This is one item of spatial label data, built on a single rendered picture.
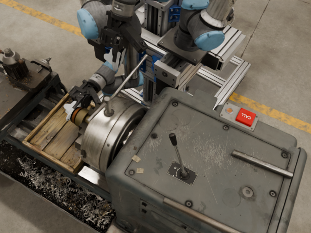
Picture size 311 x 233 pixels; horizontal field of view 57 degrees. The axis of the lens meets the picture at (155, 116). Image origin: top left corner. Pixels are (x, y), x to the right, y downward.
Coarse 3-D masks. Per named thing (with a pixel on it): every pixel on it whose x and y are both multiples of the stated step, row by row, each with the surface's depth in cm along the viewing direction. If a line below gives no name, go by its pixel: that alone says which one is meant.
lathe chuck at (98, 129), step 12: (120, 96) 120; (120, 108) 109; (96, 120) 106; (108, 120) 106; (96, 132) 105; (108, 132) 104; (84, 144) 107; (96, 144) 105; (96, 156) 107; (96, 168) 115
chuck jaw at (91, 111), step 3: (105, 96) 117; (108, 96) 118; (117, 96) 118; (102, 99) 118; (102, 102) 118; (96, 105) 119; (99, 105) 119; (90, 108) 120; (93, 108) 121; (96, 108) 119; (90, 111) 120; (93, 111) 120; (90, 114) 120
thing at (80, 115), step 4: (76, 108) 122; (80, 108) 123; (84, 108) 123; (72, 112) 121; (76, 112) 121; (80, 112) 120; (84, 112) 121; (72, 116) 121; (76, 116) 120; (80, 116) 120; (84, 116) 119; (88, 116) 121; (72, 120) 122; (76, 120) 120; (80, 120) 120; (84, 120) 120; (76, 124) 122
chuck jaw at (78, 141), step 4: (80, 124) 118; (84, 124) 119; (80, 128) 118; (84, 128) 117; (80, 132) 115; (84, 132) 116; (80, 136) 114; (76, 140) 112; (80, 140) 112; (76, 144) 112; (80, 144) 111; (80, 148) 113; (84, 152) 110; (84, 156) 112
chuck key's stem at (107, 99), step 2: (106, 96) 101; (104, 98) 100; (106, 98) 100; (108, 98) 100; (104, 100) 100; (106, 100) 100; (108, 100) 100; (110, 100) 101; (104, 102) 101; (106, 102) 100; (108, 102) 100; (110, 102) 102; (108, 104) 102; (110, 104) 102; (106, 106) 102; (108, 106) 102; (110, 106) 103; (106, 108) 103; (108, 108) 103; (110, 108) 104; (108, 110) 104; (110, 110) 106; (106, 112) 107; (108, 112) 106; (110, 112) 107
